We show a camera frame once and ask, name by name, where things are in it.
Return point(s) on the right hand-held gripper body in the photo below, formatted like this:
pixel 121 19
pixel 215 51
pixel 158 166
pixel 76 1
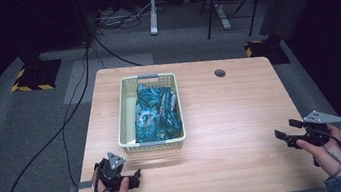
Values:
pixel 317 127

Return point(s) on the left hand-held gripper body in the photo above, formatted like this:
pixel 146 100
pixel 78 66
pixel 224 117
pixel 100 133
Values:
pixel 110 173

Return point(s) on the pale green plastic basket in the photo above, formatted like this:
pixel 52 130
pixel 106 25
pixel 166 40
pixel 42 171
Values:
pixel 127 115

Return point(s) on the teal patterned cloth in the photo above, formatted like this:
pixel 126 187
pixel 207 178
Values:
pixel 156 113

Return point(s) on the person's right hand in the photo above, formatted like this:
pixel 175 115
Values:
pixel 330 157

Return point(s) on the black yellow striped stand base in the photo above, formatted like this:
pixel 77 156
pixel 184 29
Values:
pixel 36 76
pixel 266 49

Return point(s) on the black stand pole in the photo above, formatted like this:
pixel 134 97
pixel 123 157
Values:
pixel 81 14

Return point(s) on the grey table edge bracket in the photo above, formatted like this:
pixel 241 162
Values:
pixel 82 186

